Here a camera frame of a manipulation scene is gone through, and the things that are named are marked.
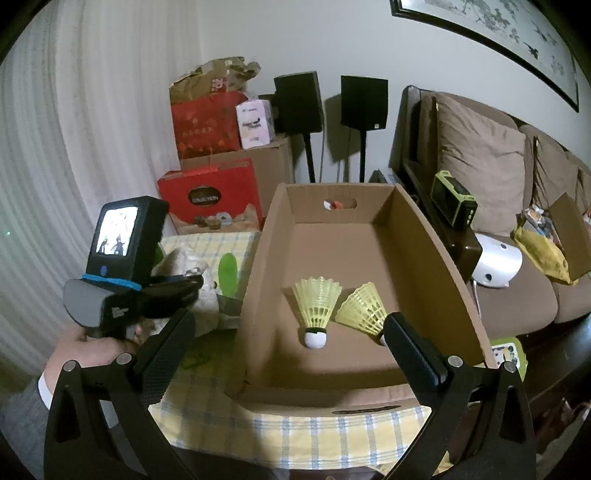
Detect yellow cloth bag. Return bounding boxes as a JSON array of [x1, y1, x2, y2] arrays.
[[512, 220, 579, 284]]

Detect person's left forearm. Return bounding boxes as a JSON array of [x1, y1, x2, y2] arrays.
[[0, 373, 52, 468]]

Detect white rounded plastic shell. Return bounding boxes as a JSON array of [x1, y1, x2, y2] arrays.
[[470, 232, 523, 289]]

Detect yellow blue checked tablecloth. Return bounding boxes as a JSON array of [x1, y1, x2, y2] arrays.
[[148, 231, 458, 476]]

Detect yellow shuttlecock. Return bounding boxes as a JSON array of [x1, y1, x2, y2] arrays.
[[335, 282, 389, 347], [292, 276, 343, 350]]

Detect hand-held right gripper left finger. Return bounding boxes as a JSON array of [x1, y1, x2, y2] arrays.
[[44, 308, 197, 480]]

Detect small white printed box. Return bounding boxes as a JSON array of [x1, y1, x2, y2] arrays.
[[236, 99, 276, 149]]

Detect small open cardboard box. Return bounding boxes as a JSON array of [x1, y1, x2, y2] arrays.
[[547, 192, 591, 283]]

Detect green black handheld device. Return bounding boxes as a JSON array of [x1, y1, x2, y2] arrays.
[[431, 170, 477, 230]]

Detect red patterned box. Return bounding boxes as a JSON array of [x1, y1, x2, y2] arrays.
[[171, 90, 249, 161]]

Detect beige plush toy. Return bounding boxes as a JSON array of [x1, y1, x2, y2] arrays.
[[154, 248, 221, 336]]

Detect brown sofa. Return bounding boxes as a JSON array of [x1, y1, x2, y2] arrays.
[[392, 85, 591, 356]]

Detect black speaker on stand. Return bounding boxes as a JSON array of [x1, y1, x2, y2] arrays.
[[273, 71, 324, 184], [340, 76, 389, 184]]

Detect large brown cushion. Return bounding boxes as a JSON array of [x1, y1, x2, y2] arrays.
[[435, 93, 528, 240]]

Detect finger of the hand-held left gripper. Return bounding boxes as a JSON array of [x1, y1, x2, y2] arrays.
[[141, 295, 197, 320], [151, 274, 205, 297]]

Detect red gift box oval label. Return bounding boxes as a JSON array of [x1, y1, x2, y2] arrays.
[[157, 159, 265, 235]]

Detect framed ink painting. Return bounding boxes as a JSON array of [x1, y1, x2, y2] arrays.
[[390, 0, 581, 114]]

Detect dark olive pouch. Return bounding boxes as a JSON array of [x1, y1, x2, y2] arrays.
[[217, 295, 245, 329]]

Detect green framed small device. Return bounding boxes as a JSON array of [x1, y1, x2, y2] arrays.
[[489, 338, 528, 382]]

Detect person's left hand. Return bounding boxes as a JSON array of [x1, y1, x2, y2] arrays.
[[45, 323, 145, 385]]

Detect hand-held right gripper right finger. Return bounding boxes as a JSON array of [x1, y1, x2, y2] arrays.
[[383, 313, 536, 480]]

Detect closed brown cardboard box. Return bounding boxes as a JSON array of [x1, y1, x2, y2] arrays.
[[180, 136, 296, 197]]

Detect crumpled brown paper bag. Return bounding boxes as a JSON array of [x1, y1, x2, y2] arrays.
[[170, 56, 262, 108]]

